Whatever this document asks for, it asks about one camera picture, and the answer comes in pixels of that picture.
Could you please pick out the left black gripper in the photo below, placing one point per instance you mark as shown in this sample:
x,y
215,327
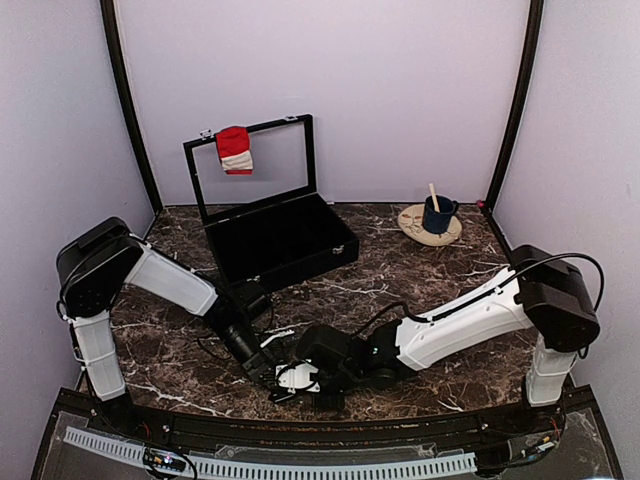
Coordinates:
x,y
259,363

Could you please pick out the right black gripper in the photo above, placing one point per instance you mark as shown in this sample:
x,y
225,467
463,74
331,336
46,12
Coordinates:
x,y
335,402

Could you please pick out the black white striped sock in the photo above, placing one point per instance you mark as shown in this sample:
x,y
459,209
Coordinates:
x,y
279,394

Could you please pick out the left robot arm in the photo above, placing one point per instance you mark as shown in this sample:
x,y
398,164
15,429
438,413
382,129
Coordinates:
x,y
92,271

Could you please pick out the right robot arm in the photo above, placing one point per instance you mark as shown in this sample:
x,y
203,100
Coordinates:
x,y
539,291

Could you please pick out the black display case box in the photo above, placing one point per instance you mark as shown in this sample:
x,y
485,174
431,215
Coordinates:
x,y
279,240

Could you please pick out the small green circuit board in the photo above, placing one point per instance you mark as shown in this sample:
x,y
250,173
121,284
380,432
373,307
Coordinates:
x,y
163,461

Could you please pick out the dark blue mug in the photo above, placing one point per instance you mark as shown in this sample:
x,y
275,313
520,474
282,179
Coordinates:
x,y
437,220

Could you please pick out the red and beige sock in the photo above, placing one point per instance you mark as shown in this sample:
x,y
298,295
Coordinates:
x,y
233,149

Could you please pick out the wooden stick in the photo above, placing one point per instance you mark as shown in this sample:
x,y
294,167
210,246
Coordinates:
x,y
434,197

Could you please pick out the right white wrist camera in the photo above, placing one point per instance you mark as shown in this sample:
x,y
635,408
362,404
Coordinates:
x,y
299,378

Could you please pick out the white slotted cable duct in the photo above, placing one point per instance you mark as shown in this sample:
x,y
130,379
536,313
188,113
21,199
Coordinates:
x,y
265,465

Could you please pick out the black front rail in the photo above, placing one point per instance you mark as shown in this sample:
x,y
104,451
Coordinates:
x,y
468,430

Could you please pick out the left black frame post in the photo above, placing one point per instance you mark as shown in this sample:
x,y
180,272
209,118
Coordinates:
x,y
123,88

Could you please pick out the black frame post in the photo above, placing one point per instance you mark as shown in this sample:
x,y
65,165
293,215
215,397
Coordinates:
x,y
526,65
123,88

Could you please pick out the right black frame post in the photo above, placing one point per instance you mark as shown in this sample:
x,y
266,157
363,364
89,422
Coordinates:
x,y
526,65

